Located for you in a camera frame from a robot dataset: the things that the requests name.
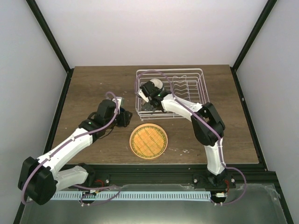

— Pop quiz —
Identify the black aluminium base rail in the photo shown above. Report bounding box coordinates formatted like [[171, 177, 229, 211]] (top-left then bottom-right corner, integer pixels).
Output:
[[88, 164, 279, 190]]

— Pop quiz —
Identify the black frame post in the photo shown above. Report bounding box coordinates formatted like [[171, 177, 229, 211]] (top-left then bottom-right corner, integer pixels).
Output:
[[232, 0, 278, 70], [25, 0, 72, 73]]

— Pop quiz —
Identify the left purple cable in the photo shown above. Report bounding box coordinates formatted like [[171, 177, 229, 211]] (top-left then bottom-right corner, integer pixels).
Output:
[[20, 92, 121, 206]]

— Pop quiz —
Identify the white bowl teal outside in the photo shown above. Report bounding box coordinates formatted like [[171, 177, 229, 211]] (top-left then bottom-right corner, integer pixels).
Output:
[[150, 78, 164, 90]]

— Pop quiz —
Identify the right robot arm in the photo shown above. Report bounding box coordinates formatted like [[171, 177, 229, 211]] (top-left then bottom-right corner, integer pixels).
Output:
[[136, 79, 226, 188]]

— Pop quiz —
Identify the purple cable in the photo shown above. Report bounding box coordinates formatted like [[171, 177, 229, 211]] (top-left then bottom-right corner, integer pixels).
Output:
[[20, 92, 121, 206], [134, 70, 248, 206]]

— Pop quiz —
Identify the right black frame post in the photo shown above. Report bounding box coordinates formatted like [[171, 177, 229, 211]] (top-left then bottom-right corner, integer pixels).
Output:
[[232, 0, 278, 70]]

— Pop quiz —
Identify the light blue slotted cable duct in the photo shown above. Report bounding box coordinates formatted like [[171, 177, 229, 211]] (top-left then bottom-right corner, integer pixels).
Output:
[[52, 191, 211, 201]]

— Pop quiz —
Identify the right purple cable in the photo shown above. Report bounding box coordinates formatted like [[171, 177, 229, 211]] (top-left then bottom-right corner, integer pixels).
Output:
[[134, 70, 248, 206]]

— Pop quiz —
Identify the left black frame post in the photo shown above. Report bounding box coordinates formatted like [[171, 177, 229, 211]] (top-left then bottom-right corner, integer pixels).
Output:
[[25, 0, 72, 73]]

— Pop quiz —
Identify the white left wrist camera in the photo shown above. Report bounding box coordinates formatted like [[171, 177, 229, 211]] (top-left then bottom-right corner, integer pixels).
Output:
[[112, 97, 124, 111]]

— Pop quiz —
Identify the white wire dish rack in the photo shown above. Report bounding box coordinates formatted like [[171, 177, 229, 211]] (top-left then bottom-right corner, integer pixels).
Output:
[[135, 68, 210, 121]]

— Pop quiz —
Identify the round bamboo steamer tray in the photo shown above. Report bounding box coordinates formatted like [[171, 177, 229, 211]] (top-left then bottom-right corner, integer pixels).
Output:
[[129, 123, 168, 160]]

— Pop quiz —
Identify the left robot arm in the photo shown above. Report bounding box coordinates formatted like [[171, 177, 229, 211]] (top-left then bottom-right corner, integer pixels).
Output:
[[18, 97, 132, 205]]

